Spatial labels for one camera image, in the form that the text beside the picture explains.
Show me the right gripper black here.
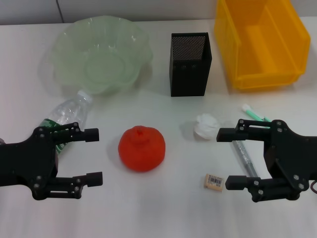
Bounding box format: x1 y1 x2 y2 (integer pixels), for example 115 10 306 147
216 119 317 203

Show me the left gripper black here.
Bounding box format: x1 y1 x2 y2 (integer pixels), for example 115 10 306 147
0 121 104 200

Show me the silver grey pen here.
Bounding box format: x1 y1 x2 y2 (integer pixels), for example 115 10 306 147
231 140 258 178

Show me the beige eraser with barcode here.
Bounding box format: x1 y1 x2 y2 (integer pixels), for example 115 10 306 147
204 173 225 190

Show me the white paper ball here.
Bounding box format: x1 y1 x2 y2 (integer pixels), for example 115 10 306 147
193 113 220 141

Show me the red-orange toy orange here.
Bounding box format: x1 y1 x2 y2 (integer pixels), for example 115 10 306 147
118 125 166 173

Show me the green white toothbrush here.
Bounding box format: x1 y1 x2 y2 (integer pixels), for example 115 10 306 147
241 104 272 122

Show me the clear plastic water bottle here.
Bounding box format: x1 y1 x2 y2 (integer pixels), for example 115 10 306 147
38 90 94 154

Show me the black mesh pen holder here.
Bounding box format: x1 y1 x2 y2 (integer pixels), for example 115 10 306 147
169 32 213 97

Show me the green glass fruit plate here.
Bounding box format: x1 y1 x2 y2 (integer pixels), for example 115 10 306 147
46 16 153 96

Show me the yellow plastic bin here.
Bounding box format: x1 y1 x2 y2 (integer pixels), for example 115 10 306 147
214 0 312 91

